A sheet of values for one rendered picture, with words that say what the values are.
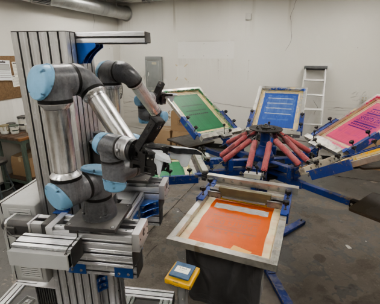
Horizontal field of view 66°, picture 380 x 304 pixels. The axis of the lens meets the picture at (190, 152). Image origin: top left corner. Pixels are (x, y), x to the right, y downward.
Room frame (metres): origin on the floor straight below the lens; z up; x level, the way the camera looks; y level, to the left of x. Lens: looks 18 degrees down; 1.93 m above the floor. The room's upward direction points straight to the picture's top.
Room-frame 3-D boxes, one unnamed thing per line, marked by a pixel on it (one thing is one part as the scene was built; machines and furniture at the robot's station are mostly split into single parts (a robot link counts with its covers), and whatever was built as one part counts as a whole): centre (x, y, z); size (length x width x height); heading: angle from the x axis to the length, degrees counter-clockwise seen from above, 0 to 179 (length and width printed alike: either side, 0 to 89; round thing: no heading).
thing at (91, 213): (1.17, 0.40, 1.31); 0.15 x 0.15 x 0.10
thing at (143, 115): (1.94, 0.29, 1.56); 0.11 x 0.08 x 0.11; 58
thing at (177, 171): (2.48, 0.21, 1.05); 1.08 x 0.61 x 0.23; 98
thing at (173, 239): (1.63, -0.29, 0.97); 0.79 x 0.58 x 0.04; 158
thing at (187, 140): (3.14, -0.28, 0.91); 1.34 x 0.40 x 0.08; 38
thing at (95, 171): (1.16, 0.40, 1.42); 0.13 x 0.12 x 0.14; 147
